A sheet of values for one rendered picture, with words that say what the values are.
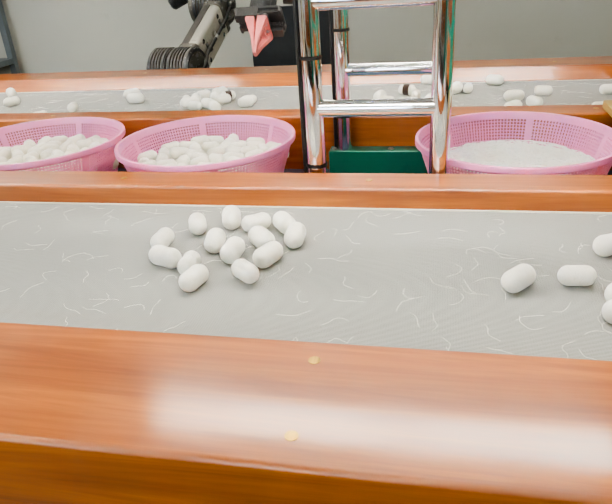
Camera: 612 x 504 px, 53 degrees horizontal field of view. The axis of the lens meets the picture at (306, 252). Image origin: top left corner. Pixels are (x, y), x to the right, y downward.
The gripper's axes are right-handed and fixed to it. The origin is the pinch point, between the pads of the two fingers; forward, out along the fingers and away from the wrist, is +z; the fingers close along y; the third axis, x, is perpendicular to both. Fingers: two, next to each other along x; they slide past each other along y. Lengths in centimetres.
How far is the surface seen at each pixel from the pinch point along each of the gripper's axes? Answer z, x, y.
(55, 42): -131, 137, -167
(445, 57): 40, -43, 38
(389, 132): 29.7, -13.8, 30.2
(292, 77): 0.0, 8.8, 6.2
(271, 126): 30.8, -17.6, 11.6
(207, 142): 34.6, -19.0, 1.7
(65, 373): 80, -60, 13
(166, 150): 37.7, -21.5, -3.7
